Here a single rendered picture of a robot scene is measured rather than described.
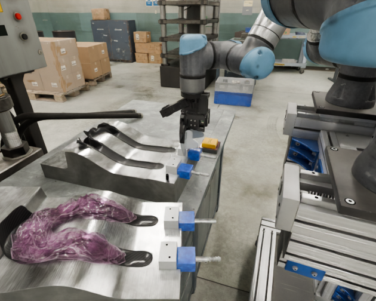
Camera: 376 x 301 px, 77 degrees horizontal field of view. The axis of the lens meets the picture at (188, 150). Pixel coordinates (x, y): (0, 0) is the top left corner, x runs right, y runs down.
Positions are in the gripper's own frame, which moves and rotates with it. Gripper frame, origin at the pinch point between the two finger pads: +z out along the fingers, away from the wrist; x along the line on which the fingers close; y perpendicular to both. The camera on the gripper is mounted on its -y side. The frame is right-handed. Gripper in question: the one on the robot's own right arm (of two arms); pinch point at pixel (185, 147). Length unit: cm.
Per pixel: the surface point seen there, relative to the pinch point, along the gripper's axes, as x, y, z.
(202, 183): -4.1, 7.2, 11.0
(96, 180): -17.7, -25.0, 7.0
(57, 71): 245, -298, 43
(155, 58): 601, -288, 76
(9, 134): -8, -73, 2
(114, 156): -10.3, -22.2, 1.6
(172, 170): -13.2, 0.1, 0.8
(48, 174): -17.7, -45.5, 9.1
